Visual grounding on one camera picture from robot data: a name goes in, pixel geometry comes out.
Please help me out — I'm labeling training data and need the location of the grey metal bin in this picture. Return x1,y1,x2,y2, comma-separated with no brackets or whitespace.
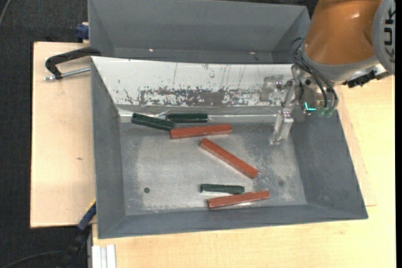
87,0,369,240

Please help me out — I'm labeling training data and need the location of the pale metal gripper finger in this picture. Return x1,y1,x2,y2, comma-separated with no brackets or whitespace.
259,74,285,102
269,110,295,146

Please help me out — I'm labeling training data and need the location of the dark green flat block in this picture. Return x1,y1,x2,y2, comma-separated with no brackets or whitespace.
131,112,177,131
200,183,246,196
165,112,209,124

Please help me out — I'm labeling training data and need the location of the red-brown flat block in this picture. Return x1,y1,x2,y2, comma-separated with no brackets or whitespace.
169,124,234,140
199,137,259,180
206,190,271,210

